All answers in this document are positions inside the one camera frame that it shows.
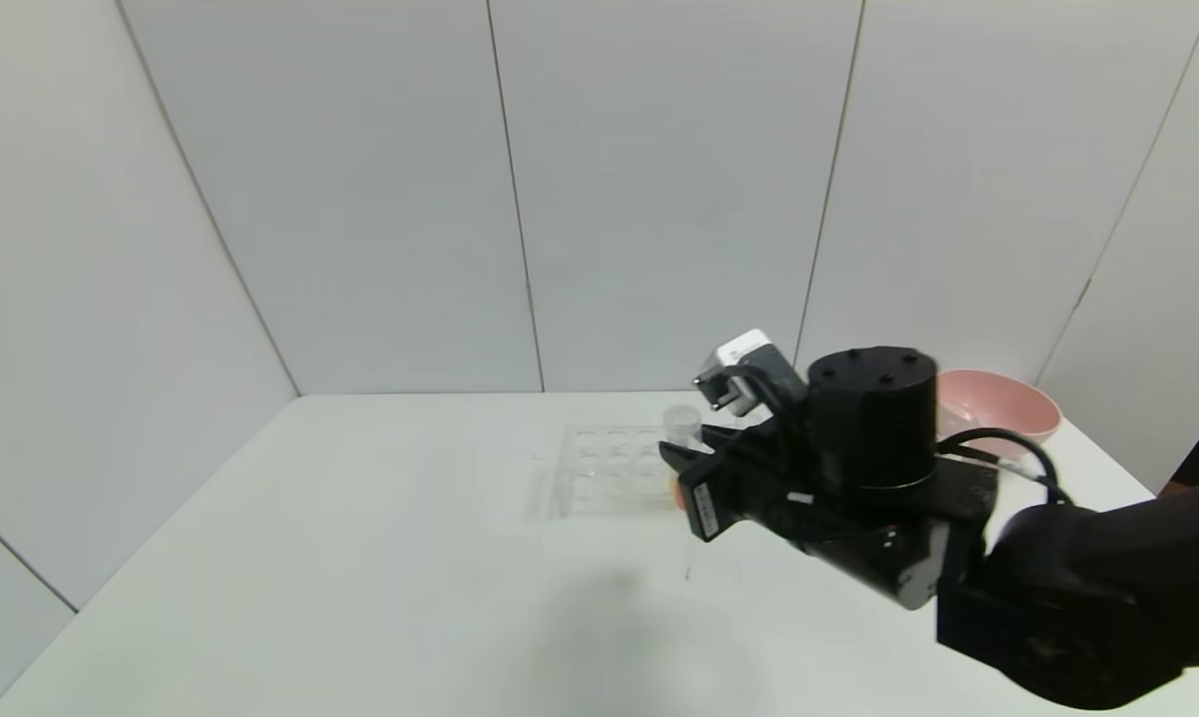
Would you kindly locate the clear plastic test tube rack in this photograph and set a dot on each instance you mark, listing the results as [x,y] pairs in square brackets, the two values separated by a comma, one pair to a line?
[609,468]

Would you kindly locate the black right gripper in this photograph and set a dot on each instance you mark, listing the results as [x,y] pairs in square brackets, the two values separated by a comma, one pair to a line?
[703,506]

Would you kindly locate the pink bowl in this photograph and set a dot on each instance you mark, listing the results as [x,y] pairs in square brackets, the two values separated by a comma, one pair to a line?
[1008,408]

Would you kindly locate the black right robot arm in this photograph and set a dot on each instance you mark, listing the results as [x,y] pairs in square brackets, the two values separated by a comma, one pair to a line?
[873,418]

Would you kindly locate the test tube with red pigment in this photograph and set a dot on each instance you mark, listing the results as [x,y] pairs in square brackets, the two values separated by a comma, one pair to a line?
[681,420]

